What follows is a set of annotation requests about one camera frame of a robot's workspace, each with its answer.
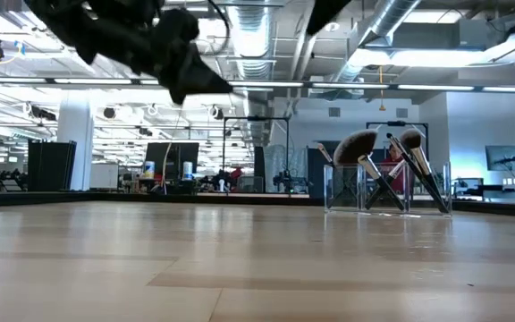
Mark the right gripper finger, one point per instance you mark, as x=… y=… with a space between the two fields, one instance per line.
x=329 y=11

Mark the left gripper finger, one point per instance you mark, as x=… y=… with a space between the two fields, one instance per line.
x=195 y=78

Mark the large fan makeup brush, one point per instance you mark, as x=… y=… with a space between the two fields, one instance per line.
x=356 y=147

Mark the tan-tipped makeup brush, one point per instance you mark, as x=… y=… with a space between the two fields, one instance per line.
x=324 y=153

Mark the fluffy round makeup brush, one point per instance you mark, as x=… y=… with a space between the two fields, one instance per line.
x=411 y=138

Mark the thin black makeup brush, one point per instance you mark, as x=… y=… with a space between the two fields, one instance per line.
x=400 y=149

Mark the black silver-ferrule makeup brush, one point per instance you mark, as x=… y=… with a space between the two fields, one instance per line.
x=375 y=199

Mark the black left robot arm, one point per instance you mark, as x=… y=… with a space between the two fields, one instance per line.
x=96 y=31

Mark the white ceiling detector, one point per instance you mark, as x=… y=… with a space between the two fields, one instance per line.
x=333 y=27

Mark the black background monitor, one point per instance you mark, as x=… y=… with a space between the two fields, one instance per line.
x=186 y=152

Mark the long white light bar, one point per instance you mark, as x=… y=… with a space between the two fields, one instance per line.
x=351 y=85

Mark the white wipes canister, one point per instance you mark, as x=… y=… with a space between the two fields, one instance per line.
x=187 y=172
x=149 y=172

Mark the red background object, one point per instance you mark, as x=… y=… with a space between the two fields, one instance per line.
x=237 y=173

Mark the white box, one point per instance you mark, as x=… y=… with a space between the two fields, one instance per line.
x=104 y=176

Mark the small background robot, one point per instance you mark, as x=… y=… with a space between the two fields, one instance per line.
x=283 y=181

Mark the white building column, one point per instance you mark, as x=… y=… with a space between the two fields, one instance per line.
x=75 y=143

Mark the person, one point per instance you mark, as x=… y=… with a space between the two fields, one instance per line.
x=386 y=162

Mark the black cabinet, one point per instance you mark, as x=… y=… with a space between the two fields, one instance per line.
x=52 y=167

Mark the clear acrylic brush organizer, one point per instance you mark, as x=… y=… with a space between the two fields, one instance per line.
x=443 y=174

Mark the silver ceiling duct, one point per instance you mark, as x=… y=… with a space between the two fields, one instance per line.
x=252 y=36
x=391 y=18

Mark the black background rig frame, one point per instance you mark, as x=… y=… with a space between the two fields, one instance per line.
x=257 y=118
x=396 y=123

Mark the grey wall vent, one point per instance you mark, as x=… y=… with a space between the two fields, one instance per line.
x=401 y=112
x=334 y=112

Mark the black metal table frame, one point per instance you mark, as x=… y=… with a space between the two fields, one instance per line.
x=150 y=199

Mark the wall-mounted screen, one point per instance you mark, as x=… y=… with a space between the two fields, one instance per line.
x=505 y=156

